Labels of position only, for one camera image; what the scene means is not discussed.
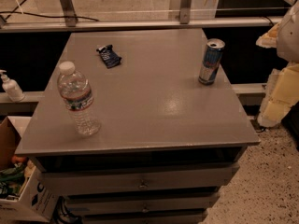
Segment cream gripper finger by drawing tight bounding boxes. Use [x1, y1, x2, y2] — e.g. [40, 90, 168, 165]
[256, 23, 279, 49]
[257, 63, 299, 127]

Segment Red Bull can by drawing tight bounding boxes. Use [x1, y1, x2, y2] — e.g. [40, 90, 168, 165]
[198, 38, 225, 85]

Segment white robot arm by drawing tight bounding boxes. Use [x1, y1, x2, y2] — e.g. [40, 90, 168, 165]
[256, 6, 299, 127]

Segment blue RXBAR wrapper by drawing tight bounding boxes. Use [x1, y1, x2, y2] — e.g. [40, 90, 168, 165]
[96, 45, 121, 69]

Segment grey drawer cabinet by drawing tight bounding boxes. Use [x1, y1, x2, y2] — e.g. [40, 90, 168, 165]
[17, 29, 259, 224]

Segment clear plastic water bottle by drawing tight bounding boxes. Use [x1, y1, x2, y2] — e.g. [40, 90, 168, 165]
[57, 61, 101, 136]

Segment white pump dispenser bottle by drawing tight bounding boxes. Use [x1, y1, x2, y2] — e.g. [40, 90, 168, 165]
[0, 70, 25, 102]

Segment white cardboard box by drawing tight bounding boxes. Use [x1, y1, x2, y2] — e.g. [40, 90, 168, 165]
[0, 116, 58, 222]

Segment metal railing frame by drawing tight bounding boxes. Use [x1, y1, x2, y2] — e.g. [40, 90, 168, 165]
[0, 0, 296, 33]

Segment black cable on floor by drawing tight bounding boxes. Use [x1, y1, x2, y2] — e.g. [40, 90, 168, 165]
[0, 0, 100, 22]

